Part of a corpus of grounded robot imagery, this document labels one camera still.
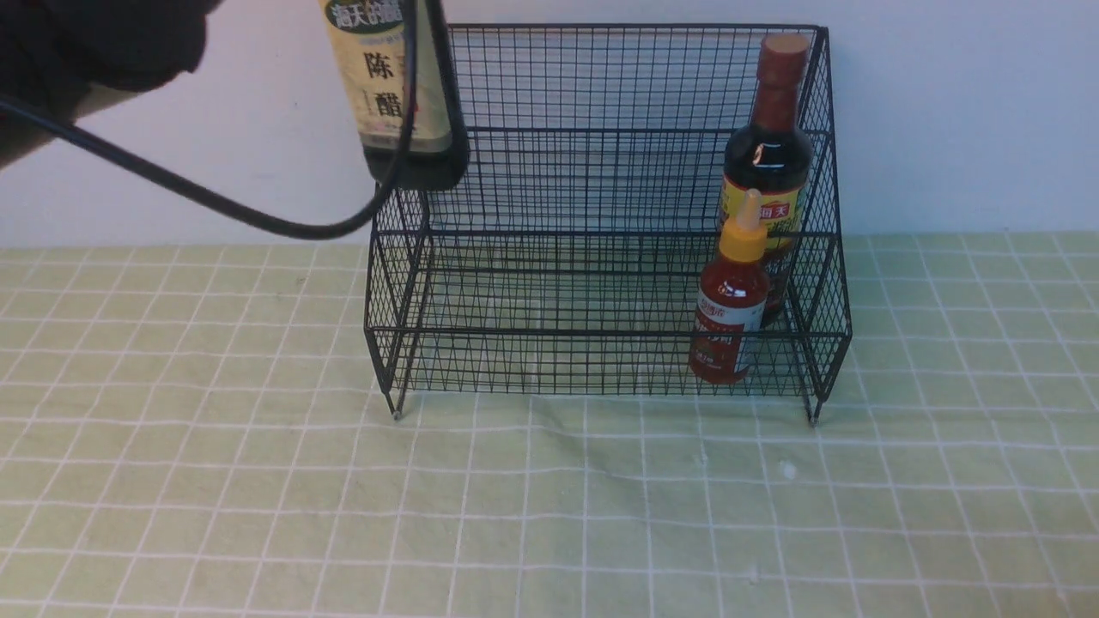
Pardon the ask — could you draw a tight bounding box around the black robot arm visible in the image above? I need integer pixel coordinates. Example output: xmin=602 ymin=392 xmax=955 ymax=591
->
xmin=1 ymin=1 xmax=217 ymax=176

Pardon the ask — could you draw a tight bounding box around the soy sauce bottle red cap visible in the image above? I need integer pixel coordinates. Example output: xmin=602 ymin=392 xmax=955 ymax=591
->
xmin=717 ymin=33 xmax=813 ymax=327

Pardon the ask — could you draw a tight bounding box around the dark vinegar bottle beige label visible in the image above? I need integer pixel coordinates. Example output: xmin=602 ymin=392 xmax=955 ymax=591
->
xmin=319 ymin=1 xmax=470 ymax=191

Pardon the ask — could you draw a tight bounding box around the black wire shelf rack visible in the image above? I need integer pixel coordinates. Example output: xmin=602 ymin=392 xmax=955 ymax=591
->
xmin=364 ymin=23 xmax=853 ymax=422

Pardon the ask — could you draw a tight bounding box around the black cable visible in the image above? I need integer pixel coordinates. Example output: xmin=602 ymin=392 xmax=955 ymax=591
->
xmin=0 ymin=0 xmax=422 ymax=241

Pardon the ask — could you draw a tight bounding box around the chili sauce bottle yellow cap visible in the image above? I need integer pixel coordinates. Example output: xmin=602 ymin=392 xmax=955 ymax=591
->
xmin=689 ymin=189 xmax=770 ymax=385

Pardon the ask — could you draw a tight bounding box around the green checked tablecloth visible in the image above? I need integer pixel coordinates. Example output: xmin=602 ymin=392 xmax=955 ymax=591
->
xmin=1 ymin=232 xmax=1096 ymax=617

